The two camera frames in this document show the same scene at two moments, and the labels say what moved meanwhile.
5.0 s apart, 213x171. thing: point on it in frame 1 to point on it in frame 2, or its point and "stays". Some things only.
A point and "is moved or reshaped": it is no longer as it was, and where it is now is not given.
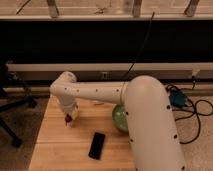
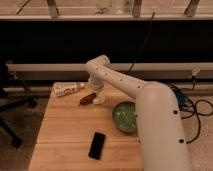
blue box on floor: x=177 y=98 stays
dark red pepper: x=68 y=118 is moved or reshaped
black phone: x=96 y=145 stays
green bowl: x=120 y=117 stays
